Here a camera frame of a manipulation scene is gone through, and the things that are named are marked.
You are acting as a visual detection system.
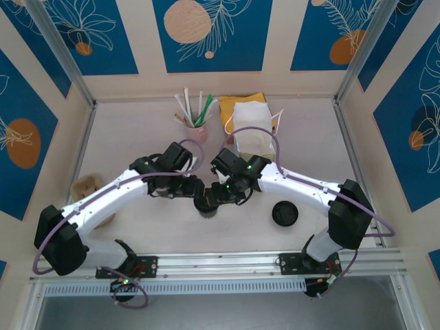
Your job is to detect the white slotted cable duct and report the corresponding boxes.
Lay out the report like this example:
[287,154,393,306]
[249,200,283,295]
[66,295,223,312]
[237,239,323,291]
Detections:
[43,277,307,297]

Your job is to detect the brown pulp cup carrier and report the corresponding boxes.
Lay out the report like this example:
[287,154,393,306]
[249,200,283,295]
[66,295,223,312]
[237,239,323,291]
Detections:
[70,174,116,230]

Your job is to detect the green straw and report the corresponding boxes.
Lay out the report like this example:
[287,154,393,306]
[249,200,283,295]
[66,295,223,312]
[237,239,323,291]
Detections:
[194,98,211,127]
[199,94,213,121]

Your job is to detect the small black controller board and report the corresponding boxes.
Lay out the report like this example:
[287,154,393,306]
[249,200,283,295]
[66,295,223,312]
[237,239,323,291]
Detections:
[109,276,139,294]
[305,274,342,299]

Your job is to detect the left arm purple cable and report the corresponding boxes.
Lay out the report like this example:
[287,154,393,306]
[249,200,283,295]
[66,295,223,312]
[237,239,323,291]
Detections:
[32,138,206,309]

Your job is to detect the pale green paper bag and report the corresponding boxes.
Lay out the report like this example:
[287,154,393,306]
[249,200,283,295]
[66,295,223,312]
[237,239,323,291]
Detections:
[223,101,286,164]

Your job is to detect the pink straw holder cup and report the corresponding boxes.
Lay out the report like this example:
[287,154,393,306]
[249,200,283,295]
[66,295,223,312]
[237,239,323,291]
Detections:
[186,120,209,143]

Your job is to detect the yellow paper napkin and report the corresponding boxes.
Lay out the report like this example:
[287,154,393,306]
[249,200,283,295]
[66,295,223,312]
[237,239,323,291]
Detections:
[219,91,268,134]

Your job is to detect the aluminium frame post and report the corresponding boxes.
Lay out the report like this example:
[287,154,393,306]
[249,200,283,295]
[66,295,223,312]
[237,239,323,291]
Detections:
[23,0,97,108]
[335,0,399,104]

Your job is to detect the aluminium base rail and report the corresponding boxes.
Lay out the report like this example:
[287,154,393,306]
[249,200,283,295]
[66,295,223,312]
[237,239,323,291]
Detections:
[29,247,410,283]

